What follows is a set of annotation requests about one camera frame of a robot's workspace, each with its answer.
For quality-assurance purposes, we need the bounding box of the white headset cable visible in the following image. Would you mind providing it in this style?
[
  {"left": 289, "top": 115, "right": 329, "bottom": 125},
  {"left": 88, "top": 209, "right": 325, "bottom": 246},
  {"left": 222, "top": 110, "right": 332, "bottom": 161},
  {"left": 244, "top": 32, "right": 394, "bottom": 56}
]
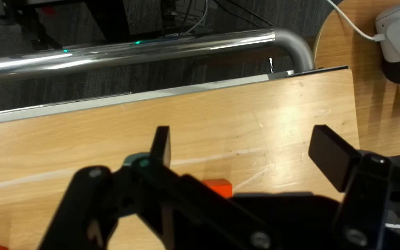
[{"left": 326, "top": 0, "right": 388, "bottom": 45}]

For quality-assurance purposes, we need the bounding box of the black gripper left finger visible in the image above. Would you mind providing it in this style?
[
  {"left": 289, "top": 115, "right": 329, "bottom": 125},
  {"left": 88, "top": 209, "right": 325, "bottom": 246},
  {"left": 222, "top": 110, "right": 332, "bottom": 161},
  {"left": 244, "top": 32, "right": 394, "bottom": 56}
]
[{"left": 38, "top": 125, "right": 281, "bottom": 250}]

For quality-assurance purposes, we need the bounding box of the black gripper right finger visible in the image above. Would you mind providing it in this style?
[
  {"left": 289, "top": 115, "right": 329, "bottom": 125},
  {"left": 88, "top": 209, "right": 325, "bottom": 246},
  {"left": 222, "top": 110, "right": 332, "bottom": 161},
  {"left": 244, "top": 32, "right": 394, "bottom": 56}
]
[{"left": 307, "top": 124, "right": 400, "bottom": 250}]

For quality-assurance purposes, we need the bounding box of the steel cart handle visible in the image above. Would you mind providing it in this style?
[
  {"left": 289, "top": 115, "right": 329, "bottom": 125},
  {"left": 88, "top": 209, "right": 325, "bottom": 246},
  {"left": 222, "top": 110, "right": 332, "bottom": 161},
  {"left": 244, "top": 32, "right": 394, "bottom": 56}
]
[{"left": 0, "top": 28, "right": 315, "bottom": 81}]

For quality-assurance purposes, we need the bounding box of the round wooden stool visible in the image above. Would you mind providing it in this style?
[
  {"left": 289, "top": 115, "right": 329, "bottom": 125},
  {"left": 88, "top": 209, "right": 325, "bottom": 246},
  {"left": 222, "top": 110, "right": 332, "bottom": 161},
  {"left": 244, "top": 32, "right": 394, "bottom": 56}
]
[{"left": 313, "top": 0, "right": 400, "bottom": 159}]

